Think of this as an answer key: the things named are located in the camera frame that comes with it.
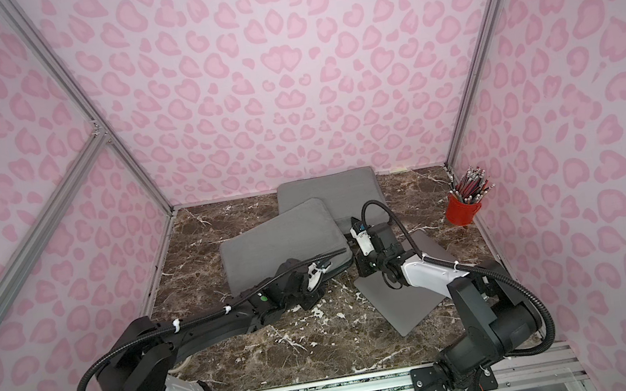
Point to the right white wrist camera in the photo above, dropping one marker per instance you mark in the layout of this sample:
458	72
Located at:
361	236

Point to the red pen cup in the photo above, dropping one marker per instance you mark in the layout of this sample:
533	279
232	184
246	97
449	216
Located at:
459	213

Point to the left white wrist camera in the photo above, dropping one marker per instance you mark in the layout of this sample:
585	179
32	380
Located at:
316	271

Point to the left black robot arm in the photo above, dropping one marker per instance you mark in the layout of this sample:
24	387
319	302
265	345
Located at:
147	351

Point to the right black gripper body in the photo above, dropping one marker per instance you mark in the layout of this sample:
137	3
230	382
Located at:
365	264

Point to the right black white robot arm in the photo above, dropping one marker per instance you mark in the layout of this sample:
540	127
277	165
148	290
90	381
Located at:
500	318

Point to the bundle of pens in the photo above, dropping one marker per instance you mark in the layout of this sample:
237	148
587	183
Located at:
471	187

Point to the grey laptop bag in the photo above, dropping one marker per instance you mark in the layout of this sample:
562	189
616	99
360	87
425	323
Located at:
300	233
343	193

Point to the black laptop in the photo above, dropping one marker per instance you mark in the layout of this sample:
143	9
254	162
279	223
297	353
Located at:
413	279

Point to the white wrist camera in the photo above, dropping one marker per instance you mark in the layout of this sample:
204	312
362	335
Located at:
361	236
316	271

